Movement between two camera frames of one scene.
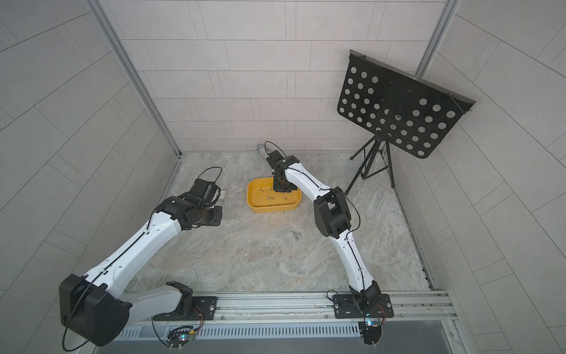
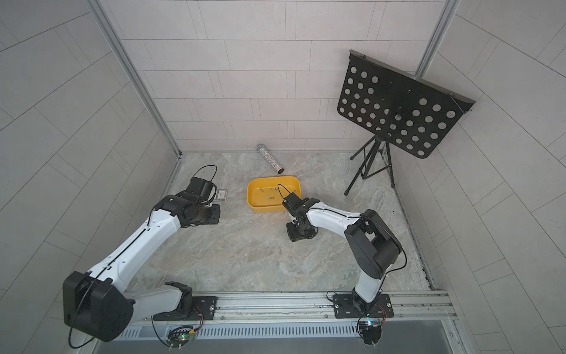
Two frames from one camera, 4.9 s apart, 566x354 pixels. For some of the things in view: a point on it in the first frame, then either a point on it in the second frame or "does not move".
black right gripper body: x=284 y=184 -> x=297 y=231
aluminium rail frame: x=422 y=322 does not move
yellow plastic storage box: x=261 y=197 does not move
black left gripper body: x=211 y=215 does not move
